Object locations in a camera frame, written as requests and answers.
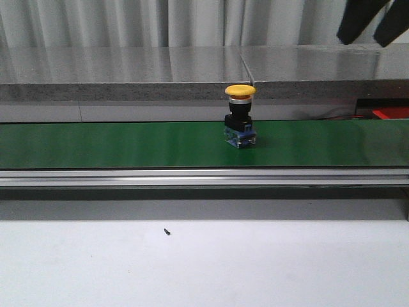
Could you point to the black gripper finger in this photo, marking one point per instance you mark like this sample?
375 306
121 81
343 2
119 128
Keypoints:
357 16
394 23

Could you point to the yellow mushroom push button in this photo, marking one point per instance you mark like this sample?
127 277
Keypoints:
238 124

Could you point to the grey stone slab right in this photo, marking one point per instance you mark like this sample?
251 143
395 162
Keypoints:
328 71

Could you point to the grey stone slab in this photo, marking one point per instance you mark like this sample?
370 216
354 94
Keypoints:
328 71
119 73

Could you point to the red plate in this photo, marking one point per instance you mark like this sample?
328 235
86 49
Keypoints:
392 113

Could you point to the green conveyor belt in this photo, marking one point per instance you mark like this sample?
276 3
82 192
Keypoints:
362 143

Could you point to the grey rear conveyor panel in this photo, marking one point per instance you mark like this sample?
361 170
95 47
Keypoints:
172 110

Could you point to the grey pleated curtain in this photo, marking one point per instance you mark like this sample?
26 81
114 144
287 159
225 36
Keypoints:
168 23

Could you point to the grey stone slab left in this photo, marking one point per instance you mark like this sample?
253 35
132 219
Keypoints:
119 73

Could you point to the aluminium conveyor side rail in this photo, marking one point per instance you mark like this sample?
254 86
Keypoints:
343 176

